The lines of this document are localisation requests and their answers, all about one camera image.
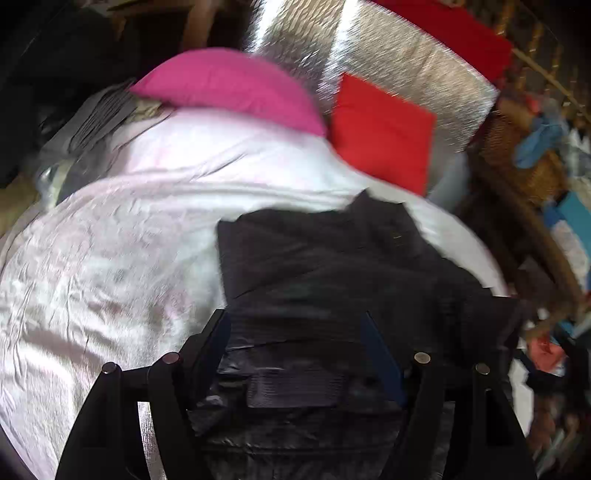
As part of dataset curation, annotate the black garment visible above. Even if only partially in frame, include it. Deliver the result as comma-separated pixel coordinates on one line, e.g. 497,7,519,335
187,189,527,480

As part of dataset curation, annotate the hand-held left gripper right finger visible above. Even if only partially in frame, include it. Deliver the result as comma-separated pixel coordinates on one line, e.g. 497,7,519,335
364,312,539,480

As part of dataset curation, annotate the blue cloth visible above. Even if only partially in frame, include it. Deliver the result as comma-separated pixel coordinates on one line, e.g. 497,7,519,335
515,111,566,169

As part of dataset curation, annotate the wicker basket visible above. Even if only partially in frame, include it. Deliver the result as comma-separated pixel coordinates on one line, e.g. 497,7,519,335
471,97,568,208

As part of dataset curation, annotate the red cushion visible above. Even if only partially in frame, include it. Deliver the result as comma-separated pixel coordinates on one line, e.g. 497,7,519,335
330,73,438,197

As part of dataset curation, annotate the wooden chair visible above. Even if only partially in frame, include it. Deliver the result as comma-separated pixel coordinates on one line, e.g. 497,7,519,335
501,0,583,112

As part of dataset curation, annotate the white bed sheet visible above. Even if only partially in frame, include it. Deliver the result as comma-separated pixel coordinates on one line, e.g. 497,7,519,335
0,106,536,480

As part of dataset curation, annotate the grey folded cloth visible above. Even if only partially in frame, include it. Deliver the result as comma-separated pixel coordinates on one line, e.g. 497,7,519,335
41,85,139,158

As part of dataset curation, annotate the black bag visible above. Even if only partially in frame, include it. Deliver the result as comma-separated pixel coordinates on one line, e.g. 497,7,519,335
0,0,139,185

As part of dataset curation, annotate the pink pillow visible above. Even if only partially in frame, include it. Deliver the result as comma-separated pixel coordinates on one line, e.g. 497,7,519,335
129,47,328,138

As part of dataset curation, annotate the teal box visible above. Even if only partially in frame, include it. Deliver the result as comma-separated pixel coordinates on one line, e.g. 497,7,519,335
545,191,591,250

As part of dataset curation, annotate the red cloth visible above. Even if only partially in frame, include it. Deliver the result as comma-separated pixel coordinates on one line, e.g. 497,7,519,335
369,0,514,84

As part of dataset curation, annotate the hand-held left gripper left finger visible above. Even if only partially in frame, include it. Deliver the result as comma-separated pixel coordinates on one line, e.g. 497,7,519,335
55,309,232,480

